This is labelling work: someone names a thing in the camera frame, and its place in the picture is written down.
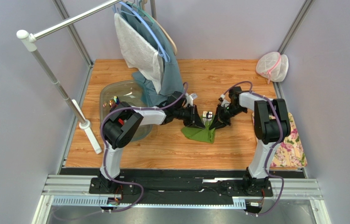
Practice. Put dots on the silver fork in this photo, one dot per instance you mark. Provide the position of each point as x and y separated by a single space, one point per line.
204 117

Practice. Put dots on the grey hanging towel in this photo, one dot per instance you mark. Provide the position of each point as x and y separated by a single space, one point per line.
139 53

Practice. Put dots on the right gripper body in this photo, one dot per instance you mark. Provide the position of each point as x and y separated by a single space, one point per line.
222 114

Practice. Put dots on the clear plastic container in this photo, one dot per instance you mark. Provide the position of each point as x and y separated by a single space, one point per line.
131 91

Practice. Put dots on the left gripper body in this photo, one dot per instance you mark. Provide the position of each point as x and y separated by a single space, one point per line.
188 115

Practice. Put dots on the white mesh laundry bag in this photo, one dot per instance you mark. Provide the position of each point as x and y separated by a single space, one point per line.
273 66

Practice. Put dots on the metal clothes rack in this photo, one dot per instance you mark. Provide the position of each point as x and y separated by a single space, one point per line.
29 41

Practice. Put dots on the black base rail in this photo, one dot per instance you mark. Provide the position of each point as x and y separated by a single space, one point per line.
171 186

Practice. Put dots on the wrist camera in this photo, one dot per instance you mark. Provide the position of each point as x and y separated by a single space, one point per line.
190 99
223 101

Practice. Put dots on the blue clothes hanger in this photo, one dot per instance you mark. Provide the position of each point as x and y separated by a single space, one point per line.
134 13

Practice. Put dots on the silver spoon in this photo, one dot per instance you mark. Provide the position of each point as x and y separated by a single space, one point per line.
209 115

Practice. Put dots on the floral tray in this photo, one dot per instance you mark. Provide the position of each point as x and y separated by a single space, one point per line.
290 153

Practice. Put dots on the green clothes hanger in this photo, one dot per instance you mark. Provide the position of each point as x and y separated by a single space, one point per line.
139 5

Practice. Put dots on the iridescent utensil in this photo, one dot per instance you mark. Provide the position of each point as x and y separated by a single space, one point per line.
113 102

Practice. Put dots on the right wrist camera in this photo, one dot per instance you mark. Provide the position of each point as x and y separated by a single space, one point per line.
223 101

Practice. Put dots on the green paper napkin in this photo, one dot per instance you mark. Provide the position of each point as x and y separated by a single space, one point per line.
201 135

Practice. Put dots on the wooden clothes hanger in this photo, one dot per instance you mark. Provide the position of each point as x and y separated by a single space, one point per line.
154 16

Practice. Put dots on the red handled utensil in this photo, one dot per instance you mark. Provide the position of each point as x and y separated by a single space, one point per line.
121 121

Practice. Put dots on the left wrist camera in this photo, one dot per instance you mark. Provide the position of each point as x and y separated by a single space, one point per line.
190 99

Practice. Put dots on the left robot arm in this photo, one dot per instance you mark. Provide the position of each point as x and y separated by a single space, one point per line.
117 136

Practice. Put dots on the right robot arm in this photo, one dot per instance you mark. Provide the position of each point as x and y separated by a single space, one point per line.
271 127

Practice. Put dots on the blue-grey hanging shirt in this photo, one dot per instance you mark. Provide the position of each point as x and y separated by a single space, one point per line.
171 79

